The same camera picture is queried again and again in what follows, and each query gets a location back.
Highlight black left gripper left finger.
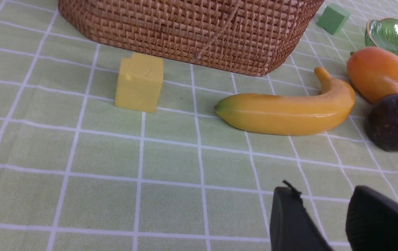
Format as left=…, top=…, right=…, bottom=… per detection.
left=270, top=181, right=333, bottom=251

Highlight purple plastic mangosteen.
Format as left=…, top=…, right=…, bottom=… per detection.
left=365, top=93, right=398, bottom=152

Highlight yellow plastic banana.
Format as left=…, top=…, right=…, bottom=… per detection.
left=215, top=67, right=355, bottom=136

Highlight orange plastic mango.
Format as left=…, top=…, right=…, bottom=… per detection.
left=346, top=46, right=398, bottom=104

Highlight green checkered tablecloth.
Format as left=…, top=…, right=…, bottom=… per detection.
left=0, top=0, right=398, bottom=251

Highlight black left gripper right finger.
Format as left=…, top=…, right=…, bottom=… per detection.
left=346, top=185, right=398, bottom=251

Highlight green leaf glass plate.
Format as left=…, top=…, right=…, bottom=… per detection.
left=365, top=18, right=398, bottom=56

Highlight green foam cube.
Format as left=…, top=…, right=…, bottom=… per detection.
left=316, top=3, right=351, bottom=35

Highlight woven wicker basket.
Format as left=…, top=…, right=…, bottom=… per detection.
left=58, top=0, right=323, bottom=76

